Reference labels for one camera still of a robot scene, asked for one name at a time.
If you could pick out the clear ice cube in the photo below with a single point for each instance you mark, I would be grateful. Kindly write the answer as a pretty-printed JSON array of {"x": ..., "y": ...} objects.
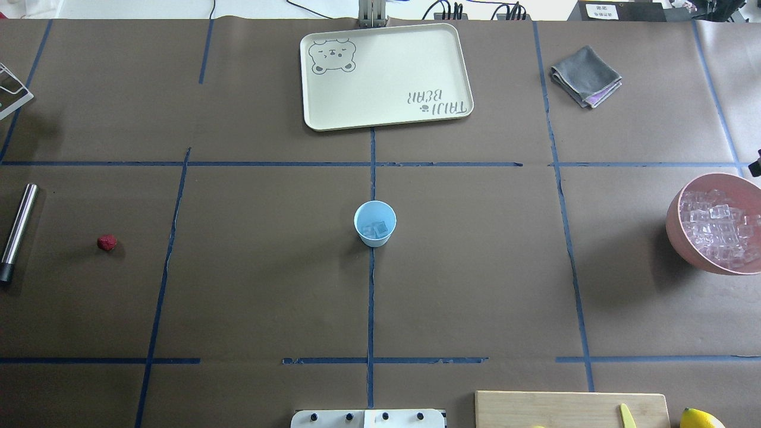
[{"x": 375, "y": 230}]

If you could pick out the light blue plastic cup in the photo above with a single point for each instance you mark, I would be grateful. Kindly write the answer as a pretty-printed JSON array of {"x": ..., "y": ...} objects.
[{"x": 375, "y": 221}]

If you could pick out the pink bowl of ice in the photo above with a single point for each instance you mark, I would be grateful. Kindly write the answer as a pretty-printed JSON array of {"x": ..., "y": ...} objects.
[{"x": 743, "y": 192}]

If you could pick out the metal cup rack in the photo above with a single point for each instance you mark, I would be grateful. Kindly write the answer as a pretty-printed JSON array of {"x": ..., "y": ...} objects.
[{"x": 14, "y": 94}]

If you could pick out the cream bear tray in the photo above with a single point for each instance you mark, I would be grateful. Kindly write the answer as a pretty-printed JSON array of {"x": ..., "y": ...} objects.
[{"x": 384, "y": 76}]

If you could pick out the wooden cutting board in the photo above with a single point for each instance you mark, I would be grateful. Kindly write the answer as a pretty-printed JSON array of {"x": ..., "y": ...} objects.
[{"x": 567, "y": 409}]

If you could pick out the grey folded cloth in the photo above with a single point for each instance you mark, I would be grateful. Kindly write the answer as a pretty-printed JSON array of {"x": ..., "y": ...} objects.
[{"x": 586, "y": 77}]

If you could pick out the red strawberry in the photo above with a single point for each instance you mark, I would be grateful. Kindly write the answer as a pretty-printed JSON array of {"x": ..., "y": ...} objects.
[{"x": 107, "y": 242}]

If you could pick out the black box with label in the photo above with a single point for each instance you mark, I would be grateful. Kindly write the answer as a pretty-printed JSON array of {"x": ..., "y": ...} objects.
[{"x": 617, "y": 11}]

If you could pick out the yellow plastic knife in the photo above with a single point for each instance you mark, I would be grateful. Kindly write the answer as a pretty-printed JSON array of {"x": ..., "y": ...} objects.
[{"x": 627, "y": 418}]

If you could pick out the steel muddler black tip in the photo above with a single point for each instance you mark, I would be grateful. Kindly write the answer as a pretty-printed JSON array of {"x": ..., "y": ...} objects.
[{"x": 17, "y": 231}]

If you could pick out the yellow lemon near board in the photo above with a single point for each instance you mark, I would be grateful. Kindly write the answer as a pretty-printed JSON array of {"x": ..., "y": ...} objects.
[{"x": 695, "y": 418}]

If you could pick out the aluminium frame post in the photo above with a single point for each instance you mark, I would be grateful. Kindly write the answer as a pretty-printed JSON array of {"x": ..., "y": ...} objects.
[{"x": 372, "y": 14}]

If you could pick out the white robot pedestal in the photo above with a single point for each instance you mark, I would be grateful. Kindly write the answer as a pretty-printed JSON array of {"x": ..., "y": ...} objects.
[{"x": 424, "y": 417}]

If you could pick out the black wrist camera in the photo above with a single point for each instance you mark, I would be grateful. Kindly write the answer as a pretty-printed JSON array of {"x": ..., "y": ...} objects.
[{"x": 754, "y": 168}]

